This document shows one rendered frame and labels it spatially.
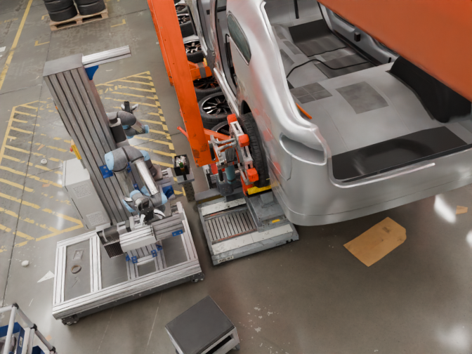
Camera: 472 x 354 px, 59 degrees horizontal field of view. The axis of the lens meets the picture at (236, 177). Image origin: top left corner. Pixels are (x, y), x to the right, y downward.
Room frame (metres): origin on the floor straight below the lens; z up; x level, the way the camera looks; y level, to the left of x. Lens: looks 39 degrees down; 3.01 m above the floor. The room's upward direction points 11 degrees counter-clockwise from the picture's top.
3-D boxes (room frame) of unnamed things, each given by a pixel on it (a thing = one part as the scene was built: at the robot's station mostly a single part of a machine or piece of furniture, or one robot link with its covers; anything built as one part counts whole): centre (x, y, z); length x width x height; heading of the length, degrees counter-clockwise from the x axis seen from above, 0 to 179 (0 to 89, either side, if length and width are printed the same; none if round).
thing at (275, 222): (2.98, -0.26, 0.13); 0.50 x 0.36 x 0.10; 8
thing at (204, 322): (1.70, 0.46, 0.17); 0.43 x 0.36 x 0.34; 119
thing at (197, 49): (6.54, 0.29, 0.39); 0.66 x 0.66 x 0.24
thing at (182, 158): (3.44, 0.52, 0.51); 0.20 x 0.14 x 0.13; 179
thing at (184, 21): (7.98, 0.46, 0.39); 0.66 x 0.66 x 0.24
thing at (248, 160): (2.96, -0.09, 0.85); 0.54 x 0.07 x 0.54; 8
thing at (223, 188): (3.25, 0.00, 0.26); 0.42 x 0.18 x 0.35; 98
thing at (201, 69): (5.37, 0.22, 0.69); 0.52 x 0.17 x 0.35; 98
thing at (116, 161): (2.43, 0.79, 1.19); 0.15 x 0.12 x 0.55; 114
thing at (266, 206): (2.98, -0.26, 0.32); 0.40 x 0.30 x 0.28; 8
